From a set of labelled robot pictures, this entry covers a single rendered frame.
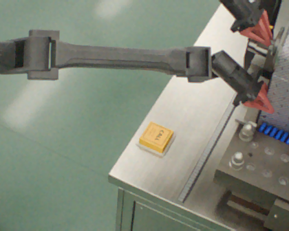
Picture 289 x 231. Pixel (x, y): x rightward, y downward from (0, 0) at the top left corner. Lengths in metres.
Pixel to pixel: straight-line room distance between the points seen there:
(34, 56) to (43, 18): 2.03
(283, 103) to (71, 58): 0.53
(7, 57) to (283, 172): 0.71
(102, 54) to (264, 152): 0.47
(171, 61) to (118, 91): 1.56
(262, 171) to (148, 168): 0.31
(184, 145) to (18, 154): 1.23
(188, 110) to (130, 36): 1.55
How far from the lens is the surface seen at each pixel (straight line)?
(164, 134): 1.60
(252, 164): 1.46
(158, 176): 1.55
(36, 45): 1.29
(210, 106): 1.72
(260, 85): 1.47
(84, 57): 1.31
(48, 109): 2.85
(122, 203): 1.63
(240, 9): 1.40
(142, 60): 1.36
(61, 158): 2.68
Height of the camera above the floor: 2.19
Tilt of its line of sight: 51 degrees down
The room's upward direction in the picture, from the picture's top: 7 degrees clockwise
